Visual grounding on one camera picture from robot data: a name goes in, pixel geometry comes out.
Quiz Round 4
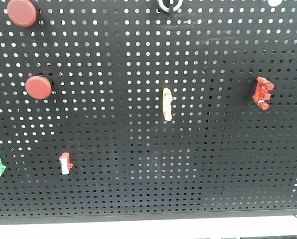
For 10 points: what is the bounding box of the lower red mushroom button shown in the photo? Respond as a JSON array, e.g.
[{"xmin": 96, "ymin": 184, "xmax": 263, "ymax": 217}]
[{"xmin": 25, "ymin": 76, "xmax": 52, "ymax": 100}]

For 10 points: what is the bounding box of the red mushroom button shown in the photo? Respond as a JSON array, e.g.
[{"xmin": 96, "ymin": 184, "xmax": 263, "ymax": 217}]
[
  {"xmin": 7, "ymin": 0, "xmax": 37, "ymax": 27},
  {"xmin": 25, "ymin": 76, "xmax": 52, "ymax": 100}
]

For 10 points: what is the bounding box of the upper red mushroom button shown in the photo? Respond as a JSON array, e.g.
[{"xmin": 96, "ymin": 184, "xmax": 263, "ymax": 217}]
[{"xmin": 7, "ymin": 0, "xmax": 37, "ymax": 27}]

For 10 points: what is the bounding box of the black perforated pegboard panel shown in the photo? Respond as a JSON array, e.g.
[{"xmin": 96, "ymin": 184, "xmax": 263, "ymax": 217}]
[{"xmin": 0, "ymin": 0, "xmax": 297, "ymax": 225}]

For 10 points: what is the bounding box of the black rotary selector knob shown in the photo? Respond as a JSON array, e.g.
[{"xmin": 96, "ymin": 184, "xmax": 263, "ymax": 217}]
[{"xmin": 157, "ymin": 0, "xmax": 183, "ymax": 18}]

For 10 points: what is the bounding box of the white standing desk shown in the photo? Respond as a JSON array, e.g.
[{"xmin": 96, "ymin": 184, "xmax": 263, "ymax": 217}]
[{"xmin": 0, "ymin": 216, "xmax": 297, "ymax": 239}]

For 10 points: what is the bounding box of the yellow toggle switch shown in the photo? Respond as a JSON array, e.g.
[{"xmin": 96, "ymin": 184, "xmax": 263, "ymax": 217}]
[{"xmin": 162, "ymin": 87, "xmax": 173, "ymax": 121}]

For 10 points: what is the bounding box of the white red rocker switch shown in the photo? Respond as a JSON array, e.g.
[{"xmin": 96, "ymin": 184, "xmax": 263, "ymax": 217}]
[{"xmin": 59, "ymin": 152, "xmax": 73, "ymax": 175}]

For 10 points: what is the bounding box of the red toggle switch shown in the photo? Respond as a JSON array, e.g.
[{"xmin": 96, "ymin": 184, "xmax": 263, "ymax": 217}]
[{"xmin": 252, "ymin": 77, "xmax": 274, "ymax": 110}]

